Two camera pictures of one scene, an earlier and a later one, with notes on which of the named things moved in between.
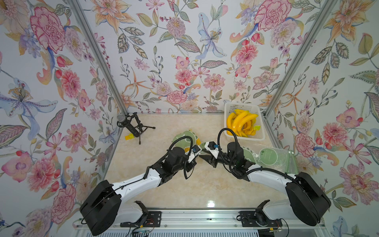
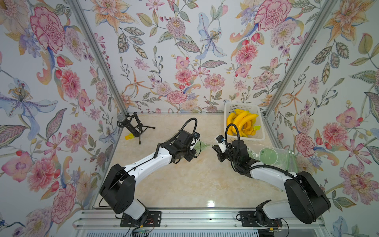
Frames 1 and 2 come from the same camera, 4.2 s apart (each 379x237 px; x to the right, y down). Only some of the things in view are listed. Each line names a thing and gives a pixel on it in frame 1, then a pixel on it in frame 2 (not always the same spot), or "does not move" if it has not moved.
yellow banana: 246,118 does not move
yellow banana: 248,128 does not move
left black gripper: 191,163 -> 190,156
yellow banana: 233,123 does not move
